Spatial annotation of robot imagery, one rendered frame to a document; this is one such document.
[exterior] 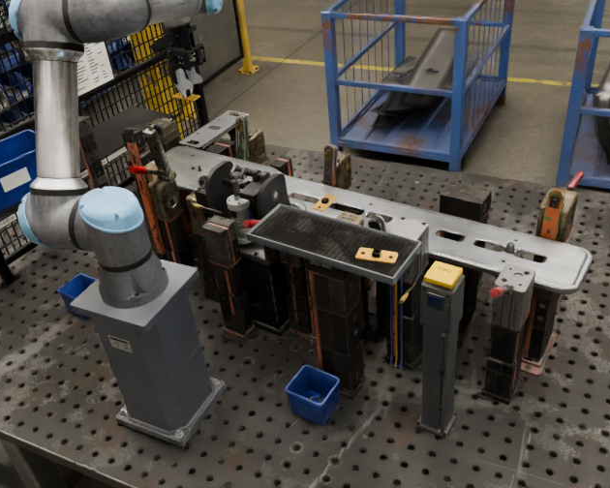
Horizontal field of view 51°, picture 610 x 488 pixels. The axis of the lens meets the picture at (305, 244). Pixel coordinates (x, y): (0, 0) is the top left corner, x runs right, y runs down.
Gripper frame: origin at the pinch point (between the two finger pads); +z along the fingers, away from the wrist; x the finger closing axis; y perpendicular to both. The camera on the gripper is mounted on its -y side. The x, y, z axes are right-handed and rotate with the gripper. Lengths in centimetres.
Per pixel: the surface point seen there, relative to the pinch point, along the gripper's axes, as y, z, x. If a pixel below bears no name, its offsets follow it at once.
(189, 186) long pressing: 3.2, 26.3, -9.8
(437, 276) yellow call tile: 94, 10, -36
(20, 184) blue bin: -36, 19, -39
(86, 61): -55, 2, 11
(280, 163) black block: 19.8, 27.5, 15.5
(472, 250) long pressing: 91, 26, -4
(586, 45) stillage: 77, 39, 180
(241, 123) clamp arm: 6.1, 16.2, 15.7
